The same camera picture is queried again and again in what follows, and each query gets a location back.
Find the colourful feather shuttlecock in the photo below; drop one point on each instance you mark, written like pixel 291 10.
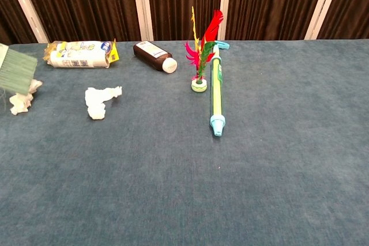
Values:
pixel 199 86

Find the plastic-wrapped white roll pack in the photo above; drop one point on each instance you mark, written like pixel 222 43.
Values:
pixel 78 54

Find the brown bottle with white cap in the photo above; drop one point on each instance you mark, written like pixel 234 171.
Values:
pixel 152 54

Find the green and blue pump toy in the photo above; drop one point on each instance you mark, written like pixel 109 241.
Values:
pixel 216 90

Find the teal table cloth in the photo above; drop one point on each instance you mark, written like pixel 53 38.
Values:
pixel 201 185

